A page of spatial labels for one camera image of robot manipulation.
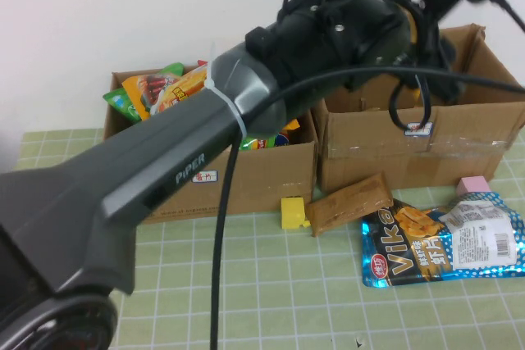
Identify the green checkered tablecloth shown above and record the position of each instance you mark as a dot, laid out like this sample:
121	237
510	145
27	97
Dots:
287	284

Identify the white zip tie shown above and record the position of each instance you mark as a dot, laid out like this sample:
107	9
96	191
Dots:
221	92

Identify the large yellow fries snack bag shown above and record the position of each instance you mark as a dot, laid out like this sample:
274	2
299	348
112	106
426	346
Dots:
164	92

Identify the yellow toy block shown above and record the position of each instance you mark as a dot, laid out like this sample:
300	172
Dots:
293	212

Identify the pink toy block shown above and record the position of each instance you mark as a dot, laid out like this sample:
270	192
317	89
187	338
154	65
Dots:
471	185

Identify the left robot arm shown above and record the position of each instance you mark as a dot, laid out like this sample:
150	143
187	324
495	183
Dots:
123	182

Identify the cardboard box with biscuit label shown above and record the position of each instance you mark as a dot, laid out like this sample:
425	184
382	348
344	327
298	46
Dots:
369	161

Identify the blue shrimp chips bag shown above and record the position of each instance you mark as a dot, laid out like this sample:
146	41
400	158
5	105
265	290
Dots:
410	260

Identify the brown snack bar wrapper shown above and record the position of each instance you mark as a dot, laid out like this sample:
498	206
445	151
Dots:
348	206

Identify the green cucumber chips bag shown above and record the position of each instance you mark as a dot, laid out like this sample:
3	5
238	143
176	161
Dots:
117	104

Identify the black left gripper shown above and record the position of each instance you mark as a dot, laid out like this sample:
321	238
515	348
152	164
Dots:
441	59

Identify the green chips bag onion print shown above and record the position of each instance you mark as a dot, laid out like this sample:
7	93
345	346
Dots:
254	143

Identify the cardboard box with chips label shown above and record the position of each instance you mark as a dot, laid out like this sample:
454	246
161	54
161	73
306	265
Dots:
262	186

